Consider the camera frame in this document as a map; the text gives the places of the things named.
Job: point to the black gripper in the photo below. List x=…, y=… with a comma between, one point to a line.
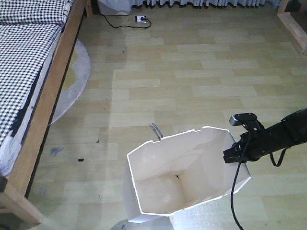
x=248, y=148

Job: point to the white plastic trash bin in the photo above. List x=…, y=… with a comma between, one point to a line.
x=180, y=172

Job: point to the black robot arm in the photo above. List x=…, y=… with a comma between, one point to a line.
x=291, y=131

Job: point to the floor power outlet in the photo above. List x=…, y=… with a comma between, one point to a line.
x=140, y=19

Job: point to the white curtain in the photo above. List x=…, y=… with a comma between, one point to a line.
x=124, y=7

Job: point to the grey round rug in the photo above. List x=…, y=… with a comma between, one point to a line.
x=76, y=78

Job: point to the checkered bed sheet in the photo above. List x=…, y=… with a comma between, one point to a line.
x=28, y=31

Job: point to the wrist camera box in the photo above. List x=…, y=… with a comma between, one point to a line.
x=240, y=119

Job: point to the wooden bed frame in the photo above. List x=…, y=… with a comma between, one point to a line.
x=20, y=149

